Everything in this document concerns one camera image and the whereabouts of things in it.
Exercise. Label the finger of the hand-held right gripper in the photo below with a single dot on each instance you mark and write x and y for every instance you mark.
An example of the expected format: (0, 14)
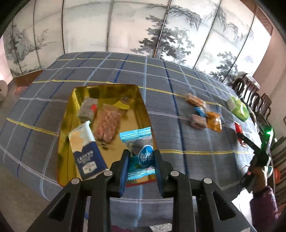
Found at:
(249, 141)

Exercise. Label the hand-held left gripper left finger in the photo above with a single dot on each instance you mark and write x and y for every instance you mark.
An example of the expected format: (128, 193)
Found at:
(123, 178)

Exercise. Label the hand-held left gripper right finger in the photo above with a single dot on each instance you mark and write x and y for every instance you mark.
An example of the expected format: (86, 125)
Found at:
(161, 178)

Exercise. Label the red snack packet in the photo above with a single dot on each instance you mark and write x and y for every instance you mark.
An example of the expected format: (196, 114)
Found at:
(238, 129)

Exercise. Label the orange snack packet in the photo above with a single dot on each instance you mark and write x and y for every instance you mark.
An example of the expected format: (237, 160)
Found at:
(214, 121)

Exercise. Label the navy and silver cracker packet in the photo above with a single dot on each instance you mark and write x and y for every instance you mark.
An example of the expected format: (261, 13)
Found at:
(89, 156)

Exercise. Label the blue candy packet white oval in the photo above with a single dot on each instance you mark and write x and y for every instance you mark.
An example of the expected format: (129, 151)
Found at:
(138, 138)

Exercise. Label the brown cake packet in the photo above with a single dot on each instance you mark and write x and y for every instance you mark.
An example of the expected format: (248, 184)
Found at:
(198, 121)

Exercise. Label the clear zip bag of peanuts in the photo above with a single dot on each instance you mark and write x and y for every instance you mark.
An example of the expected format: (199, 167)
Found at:
(107, 122)

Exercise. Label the clear packet of orange pastries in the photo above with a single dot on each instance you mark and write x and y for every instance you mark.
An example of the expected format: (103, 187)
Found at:
(194, 99)

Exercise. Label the gold tin box red sides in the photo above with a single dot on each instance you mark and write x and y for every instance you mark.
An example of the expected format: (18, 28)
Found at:
(134, 104)

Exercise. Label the small yellow packet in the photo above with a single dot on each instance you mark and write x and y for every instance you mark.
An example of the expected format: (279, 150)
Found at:
(121, 103)

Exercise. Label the grey snack packet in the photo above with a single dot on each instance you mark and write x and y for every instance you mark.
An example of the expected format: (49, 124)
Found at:
(87, 109)

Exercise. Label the person's right forearm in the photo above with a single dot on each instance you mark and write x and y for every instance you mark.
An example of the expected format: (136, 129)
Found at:
(263, 209)

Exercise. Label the person's right hand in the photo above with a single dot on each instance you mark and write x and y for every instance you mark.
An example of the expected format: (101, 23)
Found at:
(260, 180)

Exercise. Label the green tissue pack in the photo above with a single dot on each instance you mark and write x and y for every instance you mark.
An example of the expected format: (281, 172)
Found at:
(238, 108)

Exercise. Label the small plain blue packet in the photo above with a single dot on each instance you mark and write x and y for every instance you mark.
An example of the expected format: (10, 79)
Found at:
(200, 111)

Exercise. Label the round stone disc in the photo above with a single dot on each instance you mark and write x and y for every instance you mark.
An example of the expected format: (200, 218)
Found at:
(2, 90)

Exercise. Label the painted folding screen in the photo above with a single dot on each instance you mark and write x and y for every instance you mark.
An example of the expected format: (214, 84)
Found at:
(134, 26)

